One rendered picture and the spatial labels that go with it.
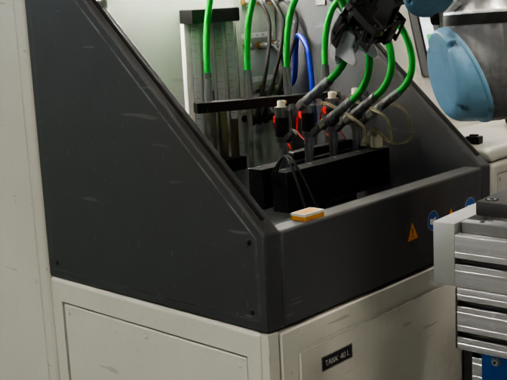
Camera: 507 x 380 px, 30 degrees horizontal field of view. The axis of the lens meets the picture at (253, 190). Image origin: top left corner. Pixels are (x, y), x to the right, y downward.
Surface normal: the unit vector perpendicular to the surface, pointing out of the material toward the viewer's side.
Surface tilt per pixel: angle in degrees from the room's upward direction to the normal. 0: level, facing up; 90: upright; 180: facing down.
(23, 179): 90
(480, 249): 90
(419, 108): 90
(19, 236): 90
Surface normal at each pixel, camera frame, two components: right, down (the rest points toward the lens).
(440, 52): -0.97, 0.21
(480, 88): 0.12, 0.41
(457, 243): -0.62, 0.18
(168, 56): 0.73, 0.10
